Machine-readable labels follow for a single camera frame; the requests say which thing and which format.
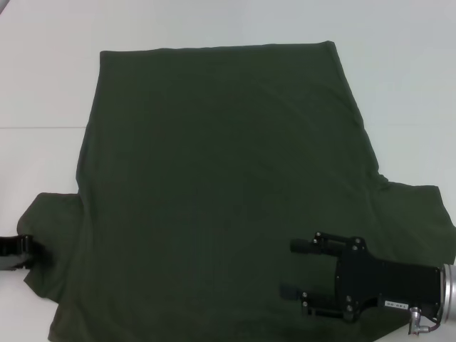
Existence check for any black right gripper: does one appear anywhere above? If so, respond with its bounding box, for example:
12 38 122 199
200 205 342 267
279 231 443 323

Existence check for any dark green t-shirt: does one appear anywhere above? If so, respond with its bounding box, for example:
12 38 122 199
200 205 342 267
16 41 456 342

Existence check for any right gripper cable with plug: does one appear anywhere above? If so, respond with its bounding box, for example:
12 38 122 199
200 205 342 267
408 306 445 338

